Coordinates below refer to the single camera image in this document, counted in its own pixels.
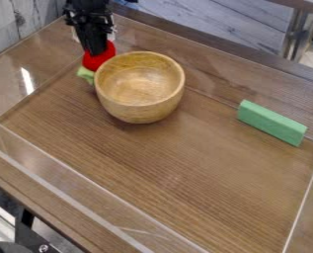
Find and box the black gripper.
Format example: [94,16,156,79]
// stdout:
[62,0,113,55]

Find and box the red plush strawberry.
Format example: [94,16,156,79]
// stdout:
[77,41,117,85]

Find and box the wooden bowl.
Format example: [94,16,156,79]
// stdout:
[94,51,185,124]

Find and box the green foam block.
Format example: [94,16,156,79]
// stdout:
[239,100,308,146]

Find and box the clear acrylic tray wall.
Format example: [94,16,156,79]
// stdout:
[0,125,209,253]

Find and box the metal table leg frame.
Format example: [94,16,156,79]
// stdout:
[281,9,313,61]

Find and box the black table leg bracket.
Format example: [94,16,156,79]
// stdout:
[15,209,61,253]

